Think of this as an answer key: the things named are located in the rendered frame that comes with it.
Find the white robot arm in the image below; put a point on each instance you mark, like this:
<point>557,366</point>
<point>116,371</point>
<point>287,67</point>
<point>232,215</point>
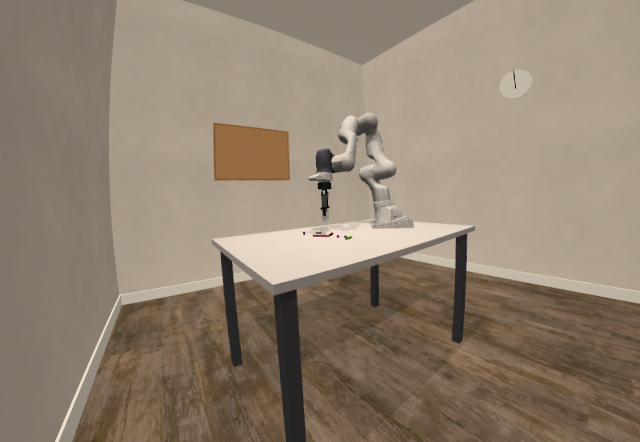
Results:
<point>383,168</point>

